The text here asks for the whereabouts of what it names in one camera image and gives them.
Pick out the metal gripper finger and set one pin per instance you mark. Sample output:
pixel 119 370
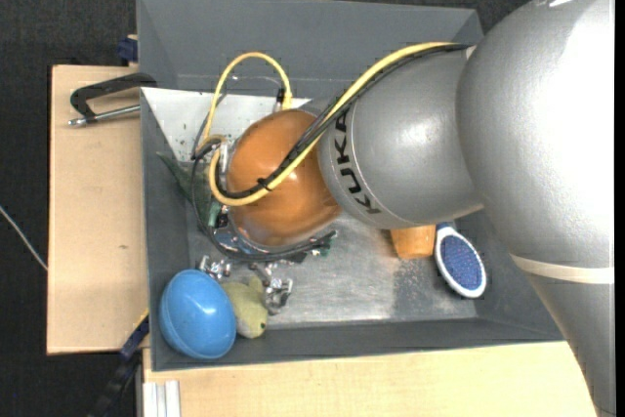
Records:
pixel 276 286
pixel 215 266

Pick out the yellow-green plush toy animal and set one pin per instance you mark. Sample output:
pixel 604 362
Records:
pixel 249 310

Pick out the blue plastic egg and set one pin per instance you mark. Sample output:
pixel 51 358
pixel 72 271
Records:
pixel 195 315

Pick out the grey metal bin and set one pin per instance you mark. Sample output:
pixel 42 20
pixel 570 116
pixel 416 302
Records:
pixel 342 293

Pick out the brown cardboard board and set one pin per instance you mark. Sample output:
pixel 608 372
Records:
pixel 95 220

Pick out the orange wooden block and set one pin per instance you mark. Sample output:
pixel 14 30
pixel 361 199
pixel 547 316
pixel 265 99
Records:
pixel 414 241

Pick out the blue and white brush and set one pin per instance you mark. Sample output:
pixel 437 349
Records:
pixel 461 264

